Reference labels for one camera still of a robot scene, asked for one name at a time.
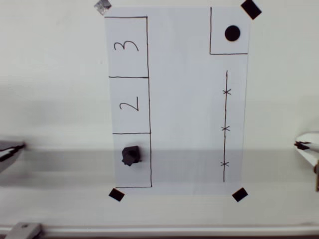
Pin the black cube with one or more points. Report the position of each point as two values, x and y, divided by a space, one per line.
130 155

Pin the black tape piece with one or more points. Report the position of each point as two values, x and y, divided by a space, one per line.
240 194
116 194
251 9

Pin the black round sticker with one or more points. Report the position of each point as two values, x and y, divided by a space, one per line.
232 33

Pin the white paper sheet with drawn boxes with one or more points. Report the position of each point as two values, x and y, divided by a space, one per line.
179 99

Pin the grey tape piece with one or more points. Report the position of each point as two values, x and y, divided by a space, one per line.
102 7

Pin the grey metal bracket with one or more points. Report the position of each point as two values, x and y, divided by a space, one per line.
23 230

